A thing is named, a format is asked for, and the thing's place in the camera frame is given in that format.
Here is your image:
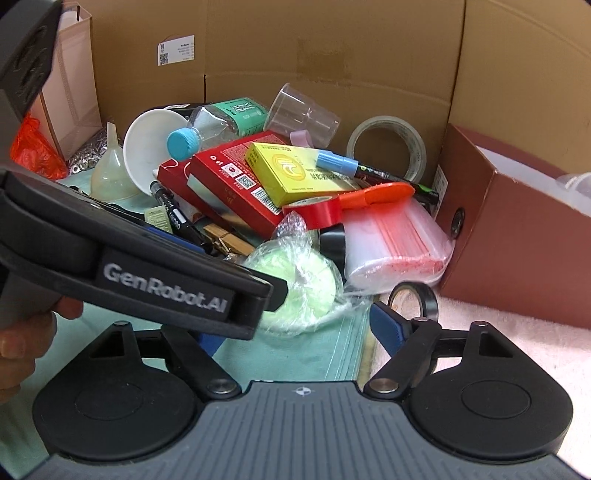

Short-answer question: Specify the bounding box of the translucent plastic funnel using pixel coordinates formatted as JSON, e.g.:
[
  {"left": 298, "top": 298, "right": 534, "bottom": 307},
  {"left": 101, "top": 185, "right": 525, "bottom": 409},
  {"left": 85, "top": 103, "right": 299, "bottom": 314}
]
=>
[{"left": 90, "top": 122, "right": 139, "bottom": 202}]

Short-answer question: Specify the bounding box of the person's left hand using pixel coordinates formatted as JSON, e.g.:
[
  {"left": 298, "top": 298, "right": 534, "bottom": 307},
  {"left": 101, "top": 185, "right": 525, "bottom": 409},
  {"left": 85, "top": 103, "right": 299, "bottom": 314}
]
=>
[{"left": 0, "top": 297, "right": 83, "bottom": 404}]

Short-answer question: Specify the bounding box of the pink small tape piece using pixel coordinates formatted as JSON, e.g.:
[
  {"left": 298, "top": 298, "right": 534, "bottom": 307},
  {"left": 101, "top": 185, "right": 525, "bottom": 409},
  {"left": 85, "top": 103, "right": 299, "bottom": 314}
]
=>
[{"left": 290, "top": 130, "right": 314, "bottom": 148}]

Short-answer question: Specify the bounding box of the bag of metal rings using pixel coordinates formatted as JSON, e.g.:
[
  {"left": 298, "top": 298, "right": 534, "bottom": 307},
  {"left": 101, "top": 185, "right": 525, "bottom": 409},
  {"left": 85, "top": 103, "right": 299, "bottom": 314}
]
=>
[{"left": 66, "top": 128, "right": 107, "bottom": 174}]

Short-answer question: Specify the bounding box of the yellow small box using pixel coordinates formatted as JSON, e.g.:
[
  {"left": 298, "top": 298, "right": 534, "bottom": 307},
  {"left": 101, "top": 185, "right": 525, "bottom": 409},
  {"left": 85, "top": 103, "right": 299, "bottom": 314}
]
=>
[{"left": 245, "top": 142, "right": 359, "bottom": 207}]

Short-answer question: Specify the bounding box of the black marker pen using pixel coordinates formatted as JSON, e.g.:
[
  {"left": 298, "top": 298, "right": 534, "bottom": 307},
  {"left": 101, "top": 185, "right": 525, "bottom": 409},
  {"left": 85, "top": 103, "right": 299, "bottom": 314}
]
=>
[{"left": 149, "top": 180, "right": 213, "bottom": 254}]

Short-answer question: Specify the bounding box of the zip bags pack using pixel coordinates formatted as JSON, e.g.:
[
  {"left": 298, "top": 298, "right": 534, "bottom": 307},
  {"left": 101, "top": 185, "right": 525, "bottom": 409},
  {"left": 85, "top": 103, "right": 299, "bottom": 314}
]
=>
[{"left": 342, "top": 198, "right": 455, "bottom": 294}]

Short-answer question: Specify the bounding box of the marker with blue cap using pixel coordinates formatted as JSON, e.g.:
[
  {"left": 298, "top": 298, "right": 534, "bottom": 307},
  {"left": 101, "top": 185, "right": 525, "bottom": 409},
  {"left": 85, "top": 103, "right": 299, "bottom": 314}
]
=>
[{"left": 317, "top": 150, "right": 440, "bottom": 206}]

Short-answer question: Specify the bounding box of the clear packing tape roll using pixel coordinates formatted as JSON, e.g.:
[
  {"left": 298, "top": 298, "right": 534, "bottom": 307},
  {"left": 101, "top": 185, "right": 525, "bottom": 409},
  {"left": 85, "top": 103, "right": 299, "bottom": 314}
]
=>
[{"left": 346, "top": 115, "right": 428, "bottom": 183}]

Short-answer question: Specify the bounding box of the black tape roll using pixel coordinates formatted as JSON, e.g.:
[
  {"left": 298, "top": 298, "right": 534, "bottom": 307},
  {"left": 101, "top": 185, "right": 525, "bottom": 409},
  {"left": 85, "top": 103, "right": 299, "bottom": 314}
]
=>
[{"left": 318, "top": 223, "right": 346, "bottom": 276}]

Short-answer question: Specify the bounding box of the red tape roll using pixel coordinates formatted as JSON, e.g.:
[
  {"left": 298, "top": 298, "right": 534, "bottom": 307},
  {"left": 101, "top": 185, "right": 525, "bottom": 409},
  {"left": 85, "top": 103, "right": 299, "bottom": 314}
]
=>
[{"left": 283, "top": 196, "right": 342, "bottom": 230}]

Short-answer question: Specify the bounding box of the wooden clothespin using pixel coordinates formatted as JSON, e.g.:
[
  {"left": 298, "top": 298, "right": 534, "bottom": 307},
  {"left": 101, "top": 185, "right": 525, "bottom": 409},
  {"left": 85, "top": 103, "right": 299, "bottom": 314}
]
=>
[{"left": 204, "top": 223, "right": 256, "bottom": 257}]

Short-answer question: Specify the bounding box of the white shipping label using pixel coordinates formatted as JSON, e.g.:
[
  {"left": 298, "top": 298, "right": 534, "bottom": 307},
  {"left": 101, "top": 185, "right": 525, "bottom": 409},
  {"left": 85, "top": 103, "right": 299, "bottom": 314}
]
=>
[{"left": 157, "top": 35, "right": 195, "bottom": 66}]

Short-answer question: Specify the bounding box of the plastic bottle blue cap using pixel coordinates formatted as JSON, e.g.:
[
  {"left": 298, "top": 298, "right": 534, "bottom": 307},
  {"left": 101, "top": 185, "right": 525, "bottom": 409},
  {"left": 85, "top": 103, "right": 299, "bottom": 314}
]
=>
[{"left": 166, "top": 97, "right": 269, "bottom": 161}]

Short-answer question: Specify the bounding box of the orange plastic comb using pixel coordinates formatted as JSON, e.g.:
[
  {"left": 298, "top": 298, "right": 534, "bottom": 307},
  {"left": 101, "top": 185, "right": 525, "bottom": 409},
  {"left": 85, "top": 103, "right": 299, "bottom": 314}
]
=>
[{"left": 339, "top": 182, "right": 415, "bottom": 211}]

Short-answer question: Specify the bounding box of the brown paper bag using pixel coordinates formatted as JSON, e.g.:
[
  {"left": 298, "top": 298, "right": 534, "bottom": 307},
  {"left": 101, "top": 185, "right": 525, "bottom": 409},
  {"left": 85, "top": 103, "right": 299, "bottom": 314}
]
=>
[{"left": 30, "top": 1, "right": 102, "bottom": 160}]

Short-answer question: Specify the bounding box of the green item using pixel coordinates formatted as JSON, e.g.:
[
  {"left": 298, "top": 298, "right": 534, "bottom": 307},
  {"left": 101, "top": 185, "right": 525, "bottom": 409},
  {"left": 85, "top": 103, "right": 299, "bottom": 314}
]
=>
[{"left": 243, "top": 212, "right": 370, "bottom": 337}]

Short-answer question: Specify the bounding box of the large red flat box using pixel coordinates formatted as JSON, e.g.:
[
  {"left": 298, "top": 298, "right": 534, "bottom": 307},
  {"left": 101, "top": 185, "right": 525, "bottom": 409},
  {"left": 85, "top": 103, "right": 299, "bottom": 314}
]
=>
[{"left": 187, "top": 131, "right": 284, "bottom": 240}]

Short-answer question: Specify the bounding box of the small black-rimmed tape roll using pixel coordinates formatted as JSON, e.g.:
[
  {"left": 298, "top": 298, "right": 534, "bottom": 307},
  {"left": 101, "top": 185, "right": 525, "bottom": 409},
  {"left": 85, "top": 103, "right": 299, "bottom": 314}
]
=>
[{"left": 387, "top": 281, "right": 440, "bottom": 322}]

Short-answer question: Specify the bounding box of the dark red storage box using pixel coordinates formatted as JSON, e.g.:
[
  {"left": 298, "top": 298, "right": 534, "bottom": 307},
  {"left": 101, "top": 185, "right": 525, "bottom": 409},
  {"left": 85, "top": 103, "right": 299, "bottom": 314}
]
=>
[{"left": 436, "top": 125, "right": 590, "bottom": 328}]

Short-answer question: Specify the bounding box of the orange plastic bag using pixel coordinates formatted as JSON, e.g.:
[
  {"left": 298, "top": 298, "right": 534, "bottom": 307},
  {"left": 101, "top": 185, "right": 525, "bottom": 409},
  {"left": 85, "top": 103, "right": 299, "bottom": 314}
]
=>
[{"left": 10, "top": 113, "right": 68, "bottom": 181}]

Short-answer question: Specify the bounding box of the large cardboard box wall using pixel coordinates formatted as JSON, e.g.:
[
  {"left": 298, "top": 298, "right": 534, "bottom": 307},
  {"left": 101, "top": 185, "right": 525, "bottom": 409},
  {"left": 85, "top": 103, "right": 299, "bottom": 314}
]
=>
[{"left": 84, "top": 1, "right": 590, "bottom": 178}]

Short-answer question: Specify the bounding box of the clear plastic cup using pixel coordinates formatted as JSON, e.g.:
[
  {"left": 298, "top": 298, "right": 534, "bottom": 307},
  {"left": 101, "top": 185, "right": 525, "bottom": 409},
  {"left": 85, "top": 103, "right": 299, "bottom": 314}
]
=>
[{"left": 263, "top": 83, "right": 341, "bottom": 149}]

